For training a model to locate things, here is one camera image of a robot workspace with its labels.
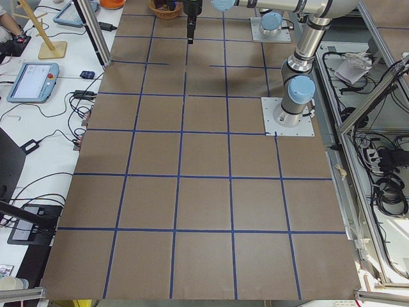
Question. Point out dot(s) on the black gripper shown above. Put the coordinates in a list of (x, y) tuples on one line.
[(190, 7)]

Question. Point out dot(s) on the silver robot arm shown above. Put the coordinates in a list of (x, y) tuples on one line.
[(299, 88), (270, 23)]

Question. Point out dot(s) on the woven wicker basket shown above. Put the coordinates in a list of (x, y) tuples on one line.
[(162, 10)]

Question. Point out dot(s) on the orange bucket with lid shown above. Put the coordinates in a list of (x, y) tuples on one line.
[(112, 4)]

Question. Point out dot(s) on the black power brick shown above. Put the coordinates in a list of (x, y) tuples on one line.
[(107, 26)]

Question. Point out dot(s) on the small blue device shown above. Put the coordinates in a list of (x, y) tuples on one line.
[(86, 74)]

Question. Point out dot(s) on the blue teach pendant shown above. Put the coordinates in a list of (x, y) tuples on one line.
[(68, 16), (34, 83)]

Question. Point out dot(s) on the crumpled white paper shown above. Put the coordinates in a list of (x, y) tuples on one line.
[(354, 66)]

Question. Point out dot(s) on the black monitor stand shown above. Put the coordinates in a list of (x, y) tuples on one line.
[(32, 221)]

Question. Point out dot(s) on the white power strip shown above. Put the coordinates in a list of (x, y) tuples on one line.
[(370, 155)]

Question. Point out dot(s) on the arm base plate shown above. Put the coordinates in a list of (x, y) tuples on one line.
[(261, 34), (279, 123)]

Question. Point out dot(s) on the aluminium frame rail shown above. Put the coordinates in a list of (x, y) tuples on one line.
[(88, 18)]

